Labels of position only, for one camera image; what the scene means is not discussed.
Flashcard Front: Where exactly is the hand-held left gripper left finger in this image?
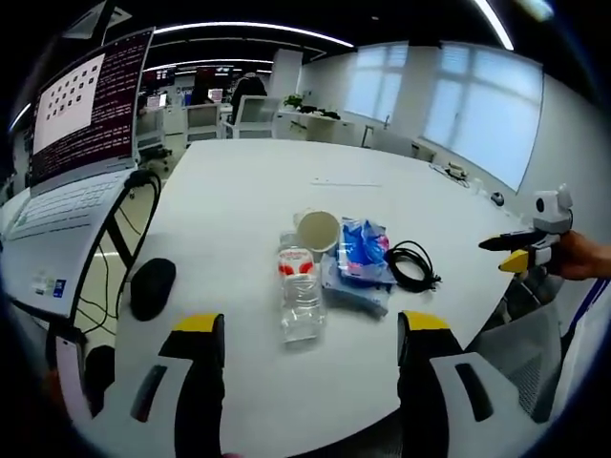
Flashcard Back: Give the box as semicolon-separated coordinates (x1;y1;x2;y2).
128;312;226;458

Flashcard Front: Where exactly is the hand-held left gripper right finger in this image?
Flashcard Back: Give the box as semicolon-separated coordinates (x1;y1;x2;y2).
396;309;495;458

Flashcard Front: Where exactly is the black computer mouse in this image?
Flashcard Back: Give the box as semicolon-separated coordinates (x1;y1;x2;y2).
129;258;178;323

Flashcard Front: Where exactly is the blue plastic packet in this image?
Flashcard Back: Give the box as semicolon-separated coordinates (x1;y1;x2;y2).
320;217;398;319

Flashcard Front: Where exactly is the clear plastic bottle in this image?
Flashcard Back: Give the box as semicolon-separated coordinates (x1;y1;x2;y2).
275;228;328;348

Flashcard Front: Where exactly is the white paper cup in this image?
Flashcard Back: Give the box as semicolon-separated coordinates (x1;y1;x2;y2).
291;207;342;254

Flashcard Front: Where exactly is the person's right hand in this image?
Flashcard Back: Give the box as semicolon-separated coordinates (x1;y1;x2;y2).
547;230;611;281

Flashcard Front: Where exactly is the white power strip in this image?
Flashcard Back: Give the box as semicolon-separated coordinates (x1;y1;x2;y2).
432;160;473;181

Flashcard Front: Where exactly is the grey mesh office chair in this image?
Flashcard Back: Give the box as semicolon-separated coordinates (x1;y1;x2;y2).
470;298;565;425

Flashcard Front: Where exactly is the large window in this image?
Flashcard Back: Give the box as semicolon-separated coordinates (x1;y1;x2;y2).
417;41;545;195
342;42;411;129

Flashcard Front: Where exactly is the black laptop stand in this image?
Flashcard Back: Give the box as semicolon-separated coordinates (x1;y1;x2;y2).
70;169;164;335

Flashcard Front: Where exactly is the white table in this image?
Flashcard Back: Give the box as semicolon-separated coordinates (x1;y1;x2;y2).
112;137;543;458

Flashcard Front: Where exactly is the white office chair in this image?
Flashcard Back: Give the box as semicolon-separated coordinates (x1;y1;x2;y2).
223;94;282;140
184;103;221;145

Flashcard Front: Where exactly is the white laptop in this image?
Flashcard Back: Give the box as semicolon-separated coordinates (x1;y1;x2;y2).
0;27;157;320

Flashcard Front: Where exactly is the long ceiling light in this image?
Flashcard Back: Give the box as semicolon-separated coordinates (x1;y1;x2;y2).
153;20;355;49

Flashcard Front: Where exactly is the thin black cable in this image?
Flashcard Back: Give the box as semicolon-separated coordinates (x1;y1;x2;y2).
75;199;149;335

